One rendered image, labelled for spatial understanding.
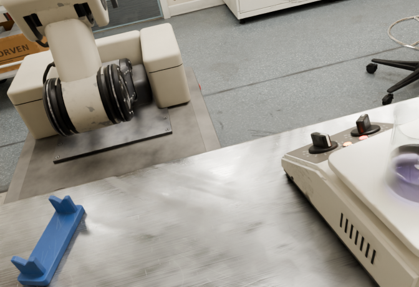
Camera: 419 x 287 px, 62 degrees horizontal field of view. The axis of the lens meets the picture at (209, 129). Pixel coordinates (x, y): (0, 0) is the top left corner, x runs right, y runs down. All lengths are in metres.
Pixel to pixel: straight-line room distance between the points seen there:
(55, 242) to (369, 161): 0.34
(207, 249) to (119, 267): 0.09
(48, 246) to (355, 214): 0.33
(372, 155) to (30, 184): 1.05
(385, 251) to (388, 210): 0.03
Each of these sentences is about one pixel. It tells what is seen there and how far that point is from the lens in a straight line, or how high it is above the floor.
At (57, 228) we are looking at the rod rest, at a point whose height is 0.76.
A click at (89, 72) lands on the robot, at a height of 0.67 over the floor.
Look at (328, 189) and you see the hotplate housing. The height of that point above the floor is 0.81.
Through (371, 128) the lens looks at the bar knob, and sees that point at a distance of 0.43.
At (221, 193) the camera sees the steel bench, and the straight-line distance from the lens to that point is 0.44.
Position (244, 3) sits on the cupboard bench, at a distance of 2.76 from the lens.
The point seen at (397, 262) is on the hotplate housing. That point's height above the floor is 0.81.
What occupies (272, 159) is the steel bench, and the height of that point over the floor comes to 0.75.
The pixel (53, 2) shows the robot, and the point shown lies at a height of 0.85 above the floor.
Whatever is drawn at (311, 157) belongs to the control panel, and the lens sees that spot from 0.39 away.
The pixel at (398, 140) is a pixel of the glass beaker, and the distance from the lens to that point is 0.28.
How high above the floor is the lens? 1.08
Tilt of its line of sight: 38 degrees down
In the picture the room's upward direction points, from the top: 11 degrees counter-clockwise
